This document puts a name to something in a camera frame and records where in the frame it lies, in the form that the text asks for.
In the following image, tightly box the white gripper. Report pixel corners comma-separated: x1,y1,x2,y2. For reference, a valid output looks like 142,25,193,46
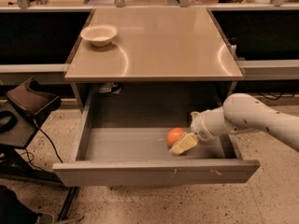
169,111,215,155

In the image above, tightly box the orange fruit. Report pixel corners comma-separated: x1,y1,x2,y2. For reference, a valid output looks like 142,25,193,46
166,127,185,147

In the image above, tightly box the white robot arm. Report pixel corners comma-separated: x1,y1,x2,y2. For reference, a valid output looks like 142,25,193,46
169,93,299,155

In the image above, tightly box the grey counter cabinet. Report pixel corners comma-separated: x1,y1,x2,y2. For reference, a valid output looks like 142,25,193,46
64,7,245,110

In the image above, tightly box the open grey drawer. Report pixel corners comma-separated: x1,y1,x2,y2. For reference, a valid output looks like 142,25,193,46
53,93,260,187

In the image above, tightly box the white tag under counter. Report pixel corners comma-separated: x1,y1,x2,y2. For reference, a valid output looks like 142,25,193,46
99,82,121,93

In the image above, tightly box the white bowl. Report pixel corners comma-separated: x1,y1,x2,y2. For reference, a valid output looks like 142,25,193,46
80,24,118,47

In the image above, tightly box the black device on stand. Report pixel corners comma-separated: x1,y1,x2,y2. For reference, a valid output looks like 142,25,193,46
6,77,61,121

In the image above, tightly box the black cable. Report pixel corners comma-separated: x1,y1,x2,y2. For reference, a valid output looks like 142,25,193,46
19,119,64,171

